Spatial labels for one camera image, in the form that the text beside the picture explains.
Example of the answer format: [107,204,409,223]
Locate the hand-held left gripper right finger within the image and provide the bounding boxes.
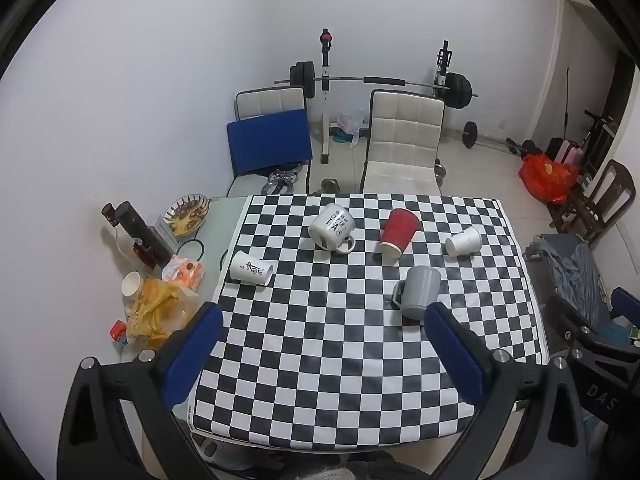
[424,301,588,480]

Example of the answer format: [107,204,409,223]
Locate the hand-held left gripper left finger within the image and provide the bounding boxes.
[56,301,224,480]

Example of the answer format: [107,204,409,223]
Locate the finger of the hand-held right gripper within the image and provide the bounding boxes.
[545,294,610,357]
[610,286,640,322]

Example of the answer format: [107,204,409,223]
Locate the white paper cup brown inside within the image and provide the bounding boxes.
[121,271,142,301]

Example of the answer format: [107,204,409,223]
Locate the white cup with bird print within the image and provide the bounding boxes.
[229,250,274,286]

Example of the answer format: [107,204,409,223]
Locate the small plain white paper cup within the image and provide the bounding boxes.
[445,226,482,257]

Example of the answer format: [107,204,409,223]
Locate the red paper cup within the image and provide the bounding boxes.
[379,207,421,261]

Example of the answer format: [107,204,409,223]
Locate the grey cloth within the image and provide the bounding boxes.
[525,234,608,326]

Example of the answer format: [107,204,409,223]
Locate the yellow plastic bag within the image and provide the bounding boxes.
[125,279,201,351]

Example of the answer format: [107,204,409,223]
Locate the grey mug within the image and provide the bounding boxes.
[391,266,443,320]

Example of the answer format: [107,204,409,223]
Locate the orange tissue packet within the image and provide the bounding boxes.
[162,255,206,292]

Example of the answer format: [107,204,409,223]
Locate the black and white checkered mat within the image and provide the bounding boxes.
[189,194,550,448]

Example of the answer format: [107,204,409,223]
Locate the dark wooden chair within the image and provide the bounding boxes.
[547,159,637,246]

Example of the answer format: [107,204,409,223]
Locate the black thermos bottle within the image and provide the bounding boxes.
[115,201,173,267]

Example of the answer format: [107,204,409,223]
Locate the bowl of food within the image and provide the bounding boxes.
[166,195,211,237]

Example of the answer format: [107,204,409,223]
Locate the red plastic bag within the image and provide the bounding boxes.
[517,154,581,206]

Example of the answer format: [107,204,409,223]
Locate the pink suitcase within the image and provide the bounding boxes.
[557,140,584,166]

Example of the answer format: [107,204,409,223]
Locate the white mug with black print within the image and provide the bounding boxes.
[307,203,357,255]

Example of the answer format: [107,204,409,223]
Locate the chrome weight plates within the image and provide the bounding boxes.
[261,162,308,196]

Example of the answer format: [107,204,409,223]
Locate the white padded chair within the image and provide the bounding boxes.
[361,90,446,195]
[225,87,313,197]

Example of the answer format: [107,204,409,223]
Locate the blue cushion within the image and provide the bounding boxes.
[226,108,313,179]

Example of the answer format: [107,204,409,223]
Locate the clear plastic bag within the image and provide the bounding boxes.
[336,109,368,148]

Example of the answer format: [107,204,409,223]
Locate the barbell with black plates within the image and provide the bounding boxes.
[289,61,478,111]

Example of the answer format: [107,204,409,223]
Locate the barbell on rack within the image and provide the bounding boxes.
[274,26,453,165]

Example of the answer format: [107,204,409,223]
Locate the white door frame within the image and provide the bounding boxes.
[550,0,636,161]

